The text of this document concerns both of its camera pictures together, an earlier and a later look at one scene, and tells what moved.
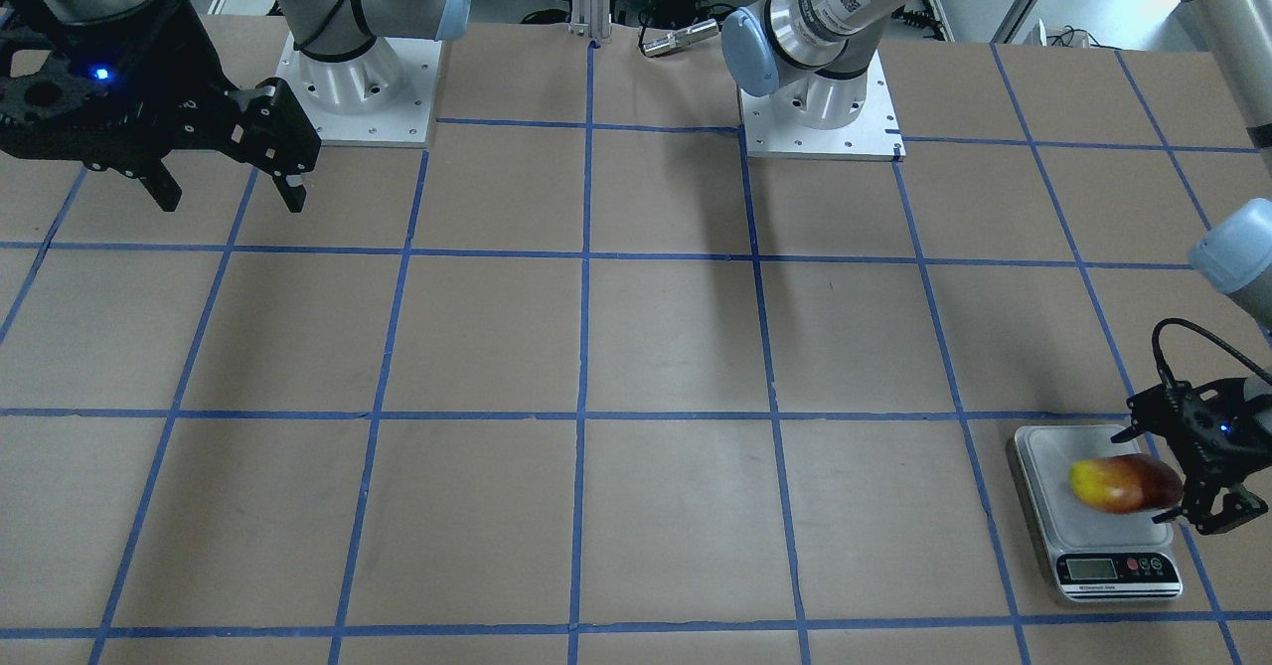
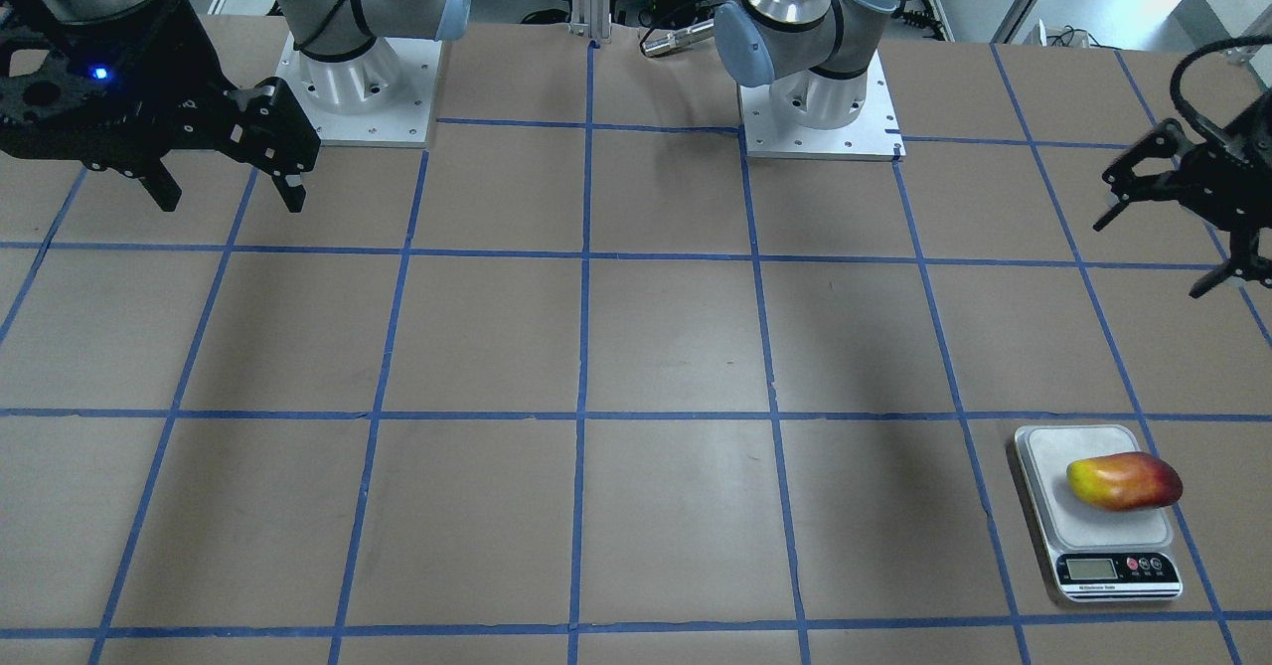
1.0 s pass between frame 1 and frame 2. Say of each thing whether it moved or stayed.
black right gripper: stayed
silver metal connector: stayed
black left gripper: moved
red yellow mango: stayed
